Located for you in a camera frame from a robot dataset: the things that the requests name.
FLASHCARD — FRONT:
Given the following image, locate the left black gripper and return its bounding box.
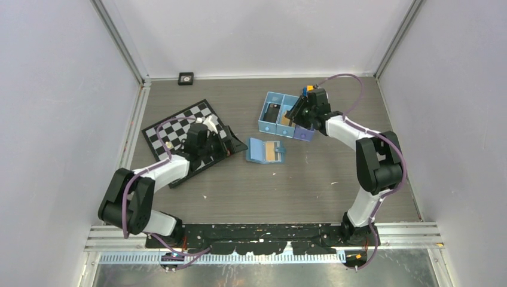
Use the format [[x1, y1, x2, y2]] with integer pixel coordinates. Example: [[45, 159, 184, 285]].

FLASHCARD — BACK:
[[199, 126, 247, 162]]

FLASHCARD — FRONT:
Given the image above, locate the light blue card holder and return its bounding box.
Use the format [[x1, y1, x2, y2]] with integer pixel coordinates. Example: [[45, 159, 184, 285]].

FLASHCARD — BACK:
[[245, 138, 286, 164]]

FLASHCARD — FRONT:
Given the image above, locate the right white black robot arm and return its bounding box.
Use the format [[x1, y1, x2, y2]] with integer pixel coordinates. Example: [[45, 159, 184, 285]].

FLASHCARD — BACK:
[[285, 86, 407, 246]]

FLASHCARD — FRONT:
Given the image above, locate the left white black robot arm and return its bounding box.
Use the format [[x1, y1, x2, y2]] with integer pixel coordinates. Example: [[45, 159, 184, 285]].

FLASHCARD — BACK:
[[97, 123, 248, 248]]

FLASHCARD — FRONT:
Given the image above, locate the black card in tray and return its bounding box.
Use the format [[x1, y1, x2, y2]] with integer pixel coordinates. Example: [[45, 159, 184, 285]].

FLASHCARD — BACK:
[[262, 103, 280, 123]]

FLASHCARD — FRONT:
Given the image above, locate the blue three-compartment organizer tray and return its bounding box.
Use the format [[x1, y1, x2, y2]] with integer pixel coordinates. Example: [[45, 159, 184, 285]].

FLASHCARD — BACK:
[[258, 91, 314, 142]]

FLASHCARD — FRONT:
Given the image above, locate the blue yellow toy block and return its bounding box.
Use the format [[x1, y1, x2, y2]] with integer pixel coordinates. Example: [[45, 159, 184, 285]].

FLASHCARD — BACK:
[[302, 86, 314, 97]]

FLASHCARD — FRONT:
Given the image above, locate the black white chessboard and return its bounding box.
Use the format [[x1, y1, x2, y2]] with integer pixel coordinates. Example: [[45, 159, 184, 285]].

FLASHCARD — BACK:
[[142, 99, 231, 188]]

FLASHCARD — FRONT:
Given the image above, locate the small black square device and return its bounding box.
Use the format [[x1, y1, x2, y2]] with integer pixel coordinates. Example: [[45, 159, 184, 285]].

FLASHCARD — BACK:
[[178, 72, 194, 86]]

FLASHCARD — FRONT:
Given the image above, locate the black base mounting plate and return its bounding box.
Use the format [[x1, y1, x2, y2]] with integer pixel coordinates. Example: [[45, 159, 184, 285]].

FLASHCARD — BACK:
[[145, 223, 380, 255]]

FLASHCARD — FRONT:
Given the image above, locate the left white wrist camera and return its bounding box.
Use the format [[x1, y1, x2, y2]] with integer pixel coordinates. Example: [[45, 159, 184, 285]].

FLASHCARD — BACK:
[[196, 114, 219, 134]]

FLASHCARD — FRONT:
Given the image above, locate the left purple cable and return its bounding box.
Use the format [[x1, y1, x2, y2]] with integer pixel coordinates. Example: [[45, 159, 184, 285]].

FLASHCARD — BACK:
[[120, 115, 216, 270]]

